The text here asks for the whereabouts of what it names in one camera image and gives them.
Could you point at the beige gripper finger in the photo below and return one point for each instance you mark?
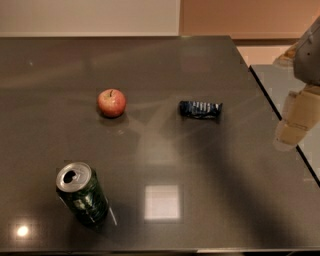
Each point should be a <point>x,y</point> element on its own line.
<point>287,137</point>
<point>302,109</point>

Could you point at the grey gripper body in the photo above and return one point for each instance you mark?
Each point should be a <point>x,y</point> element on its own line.
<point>308,56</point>

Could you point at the blue rxbar wrapper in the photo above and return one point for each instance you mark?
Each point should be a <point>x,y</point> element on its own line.
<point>200,110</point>

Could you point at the red apple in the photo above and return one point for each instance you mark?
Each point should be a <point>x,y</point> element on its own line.
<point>111,103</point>

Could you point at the green soda can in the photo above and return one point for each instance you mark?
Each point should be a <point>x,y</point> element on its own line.
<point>78,187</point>

